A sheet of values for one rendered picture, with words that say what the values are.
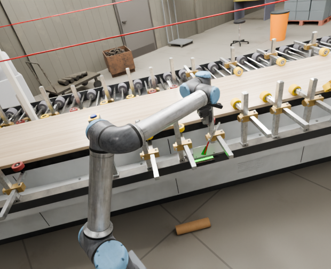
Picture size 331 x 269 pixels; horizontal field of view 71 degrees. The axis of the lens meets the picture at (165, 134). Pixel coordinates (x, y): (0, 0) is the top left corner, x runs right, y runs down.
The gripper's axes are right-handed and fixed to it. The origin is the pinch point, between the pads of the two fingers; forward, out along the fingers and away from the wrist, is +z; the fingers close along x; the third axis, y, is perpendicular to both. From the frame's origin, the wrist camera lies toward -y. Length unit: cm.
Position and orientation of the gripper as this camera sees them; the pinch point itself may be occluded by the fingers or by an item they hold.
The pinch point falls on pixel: (210, 124)
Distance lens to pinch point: 160.3
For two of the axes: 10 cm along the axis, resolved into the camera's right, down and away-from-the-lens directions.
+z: 1.7, 8.2, 5.5
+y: -9.7, 2.3, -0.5
